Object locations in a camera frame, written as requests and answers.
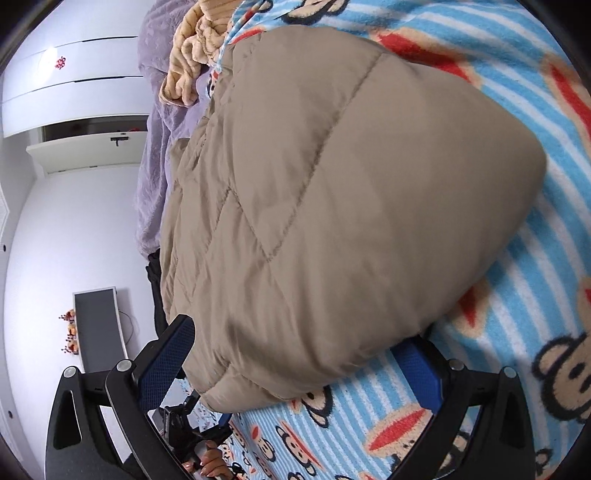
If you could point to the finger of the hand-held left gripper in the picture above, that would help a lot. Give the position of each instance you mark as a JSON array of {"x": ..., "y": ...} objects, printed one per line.
[{"x": 224, "y": 421}]

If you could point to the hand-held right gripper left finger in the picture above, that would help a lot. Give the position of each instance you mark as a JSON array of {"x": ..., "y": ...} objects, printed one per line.
[{"x": 170, "y": 351}]

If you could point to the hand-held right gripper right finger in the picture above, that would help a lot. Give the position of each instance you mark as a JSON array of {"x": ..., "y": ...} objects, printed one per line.
[{"x": 422, "y": 369}]

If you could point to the beige puffer jacket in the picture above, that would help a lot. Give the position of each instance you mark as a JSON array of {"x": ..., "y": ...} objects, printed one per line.
[{"x": 346, "y": 207}]

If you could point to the person's left hand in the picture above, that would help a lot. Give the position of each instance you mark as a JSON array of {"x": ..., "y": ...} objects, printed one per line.
[{"x": 210, "y": 461}]

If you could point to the black garment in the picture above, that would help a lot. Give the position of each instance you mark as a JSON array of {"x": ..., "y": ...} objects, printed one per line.
[{"x": 159, "y": 295}]

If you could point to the flat screen monitor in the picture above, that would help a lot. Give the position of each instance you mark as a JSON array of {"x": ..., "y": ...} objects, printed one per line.
[{"x": 99, "y": 327}]

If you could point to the orange flower decoration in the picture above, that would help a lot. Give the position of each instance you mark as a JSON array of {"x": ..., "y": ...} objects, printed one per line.
[{"x": 70, "y": 332}]

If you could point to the monkey print striped blanket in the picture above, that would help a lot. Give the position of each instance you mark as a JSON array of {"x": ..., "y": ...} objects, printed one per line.
[{"x": 531, "y": 286}]

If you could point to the purple fuzzy bedspread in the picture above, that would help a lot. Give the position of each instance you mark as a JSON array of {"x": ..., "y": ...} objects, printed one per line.
[{"x": 154, "y": 161}]

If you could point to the white wardrobe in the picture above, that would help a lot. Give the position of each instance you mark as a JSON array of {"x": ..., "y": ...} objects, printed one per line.
[{"x": 78, "y": 99}]

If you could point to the beige striped fleece garment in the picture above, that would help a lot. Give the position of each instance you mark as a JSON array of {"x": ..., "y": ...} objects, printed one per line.
[{"x": 198, "y": 46}]

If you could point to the red paper wardrobe decoration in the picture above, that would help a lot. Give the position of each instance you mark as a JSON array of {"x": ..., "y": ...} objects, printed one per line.
[{"x": 60, "y": 62}]

